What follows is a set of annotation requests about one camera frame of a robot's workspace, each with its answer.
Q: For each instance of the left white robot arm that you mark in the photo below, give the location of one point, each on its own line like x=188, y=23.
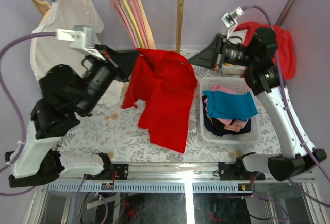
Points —
x=66, y=98

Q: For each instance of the rear white basket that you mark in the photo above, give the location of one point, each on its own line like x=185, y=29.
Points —
x=229, y=69

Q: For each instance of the aluminium rail frame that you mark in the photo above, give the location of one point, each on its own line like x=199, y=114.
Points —
x=178, y=193

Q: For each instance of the pink hanger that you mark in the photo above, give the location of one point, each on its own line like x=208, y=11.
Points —
x=121, y=10
x=138, y=27

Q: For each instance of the red t shirt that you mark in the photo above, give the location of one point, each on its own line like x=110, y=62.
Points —
x=166, y=82

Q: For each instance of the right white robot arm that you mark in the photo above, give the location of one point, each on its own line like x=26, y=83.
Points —
x=298, y=153

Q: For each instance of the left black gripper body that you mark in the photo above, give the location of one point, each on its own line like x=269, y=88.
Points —
x=98, y=76

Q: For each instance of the white t shirt on hanger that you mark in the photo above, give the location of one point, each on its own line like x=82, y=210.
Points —
x=47, y=52

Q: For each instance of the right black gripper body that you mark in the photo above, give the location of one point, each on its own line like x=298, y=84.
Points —
x=231, y=54

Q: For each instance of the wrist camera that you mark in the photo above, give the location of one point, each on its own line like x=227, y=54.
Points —
x=229, y=19
x=82, y=40

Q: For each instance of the light wooden hanger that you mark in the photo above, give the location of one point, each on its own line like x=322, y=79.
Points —
x=145, y=25

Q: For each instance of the floral table cloth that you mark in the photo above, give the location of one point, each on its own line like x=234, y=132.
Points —
x=114, y=131

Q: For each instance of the red garment on rear basket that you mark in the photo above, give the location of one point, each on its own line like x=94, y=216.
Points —
x=285, y=50

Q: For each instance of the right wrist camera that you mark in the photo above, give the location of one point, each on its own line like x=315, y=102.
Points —
x=229, y=19

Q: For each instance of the yellow hanger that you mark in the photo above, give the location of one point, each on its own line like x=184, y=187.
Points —
x=131, y=16

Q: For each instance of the white laundry basket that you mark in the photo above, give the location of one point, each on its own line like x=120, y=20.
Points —
x=239, y=86

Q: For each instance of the pink garment in basket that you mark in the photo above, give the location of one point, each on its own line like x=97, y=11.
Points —
x=227, y=123

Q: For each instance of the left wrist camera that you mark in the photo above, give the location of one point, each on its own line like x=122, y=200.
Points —
x=82, y=40

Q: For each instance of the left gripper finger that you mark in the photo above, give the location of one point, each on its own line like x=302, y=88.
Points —
x=109, y=53
x=126, y=60

